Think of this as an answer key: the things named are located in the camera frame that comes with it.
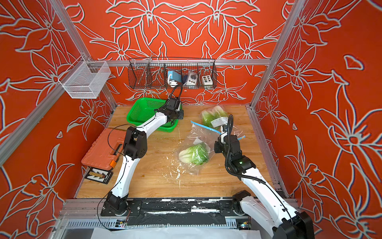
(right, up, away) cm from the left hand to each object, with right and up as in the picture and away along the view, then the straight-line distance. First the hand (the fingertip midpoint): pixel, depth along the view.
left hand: (181, 111), depth 105 cm
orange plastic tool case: (-46, -26, -17) cm, 55 cm away
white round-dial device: (+8, +20, -15) cm, 26 cm away
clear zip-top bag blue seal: (+12, -14, -18) cm, 26 cm away
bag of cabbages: (+24, -4, -3) cm, 25 cm away
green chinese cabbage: (+10, -25, -26) cm, 37 cm away
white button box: (+18, +20, -10) cm, 29 cm away
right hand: (+20, -15, -25) cm, 36 cm away
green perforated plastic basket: (-30, +3, +11) cm, 32 cm away
